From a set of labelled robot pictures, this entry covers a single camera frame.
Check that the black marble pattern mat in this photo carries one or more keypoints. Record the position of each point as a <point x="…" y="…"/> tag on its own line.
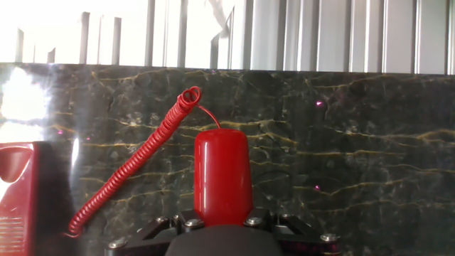
<point x="355" y="160"/>

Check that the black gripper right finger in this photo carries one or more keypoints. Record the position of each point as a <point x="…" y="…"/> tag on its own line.
<point x="302" y="233"/>

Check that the red telephone base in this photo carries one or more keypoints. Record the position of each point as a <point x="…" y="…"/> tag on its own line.
<point x="17" y="199"/>

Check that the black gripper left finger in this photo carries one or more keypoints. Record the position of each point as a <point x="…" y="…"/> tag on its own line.
<point x="149" y="231"/>

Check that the red telephone handset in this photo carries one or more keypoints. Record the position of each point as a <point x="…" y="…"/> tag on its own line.
<point x="222" y="177"/>

